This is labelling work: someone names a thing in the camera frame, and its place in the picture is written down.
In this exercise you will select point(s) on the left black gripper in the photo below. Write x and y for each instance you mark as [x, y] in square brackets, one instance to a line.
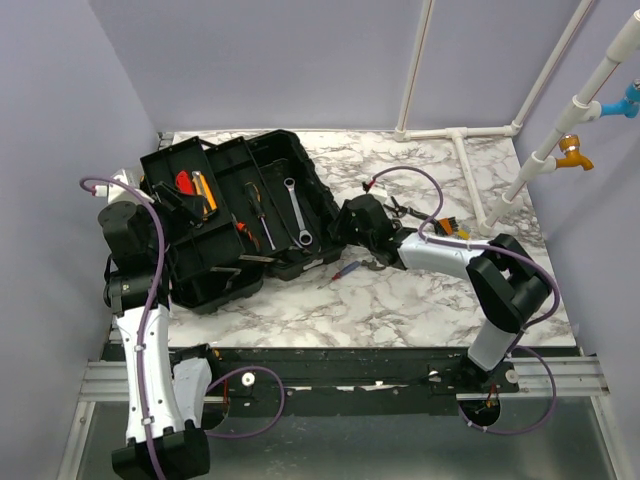
[188, 207]

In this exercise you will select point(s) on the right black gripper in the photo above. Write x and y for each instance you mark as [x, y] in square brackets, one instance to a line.
[343, 226]

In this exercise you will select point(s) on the yellow utility knife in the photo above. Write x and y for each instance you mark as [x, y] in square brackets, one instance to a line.
[203, 189]

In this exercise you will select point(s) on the orange black pliers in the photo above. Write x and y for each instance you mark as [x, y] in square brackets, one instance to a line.
[245, 231]

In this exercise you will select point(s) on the ratchet wrench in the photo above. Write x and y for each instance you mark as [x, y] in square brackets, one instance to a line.
[305, 238]

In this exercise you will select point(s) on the black plastic toolbox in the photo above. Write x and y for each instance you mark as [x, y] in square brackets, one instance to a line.
[271, 216]

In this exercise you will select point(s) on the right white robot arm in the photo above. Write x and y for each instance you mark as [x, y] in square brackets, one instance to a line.
[510, 287]

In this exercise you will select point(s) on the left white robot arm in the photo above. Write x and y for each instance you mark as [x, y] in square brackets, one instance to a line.
[164, 438]

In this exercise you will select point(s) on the black yellow flat screwdriver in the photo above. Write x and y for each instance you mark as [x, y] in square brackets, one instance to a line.
[255, 200]

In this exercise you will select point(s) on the orange hex key set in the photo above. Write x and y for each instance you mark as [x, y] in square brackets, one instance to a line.
[445, 226]

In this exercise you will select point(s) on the orange pipe tap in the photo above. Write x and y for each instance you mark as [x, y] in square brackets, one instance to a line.
[569, 146]

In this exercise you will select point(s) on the blue pipe fitting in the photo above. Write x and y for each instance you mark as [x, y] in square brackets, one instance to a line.
[627, 106]

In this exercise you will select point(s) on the black yellow wire stripper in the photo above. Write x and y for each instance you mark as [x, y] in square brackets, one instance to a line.
[399, 211]

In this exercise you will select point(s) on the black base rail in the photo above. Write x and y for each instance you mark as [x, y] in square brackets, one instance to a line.
[258, 382]

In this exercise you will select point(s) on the aluminium frame rail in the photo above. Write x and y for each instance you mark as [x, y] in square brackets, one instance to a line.
[529, 378]

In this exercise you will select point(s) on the white pvc pipe frame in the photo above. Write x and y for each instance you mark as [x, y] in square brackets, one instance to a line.
[581, 108]

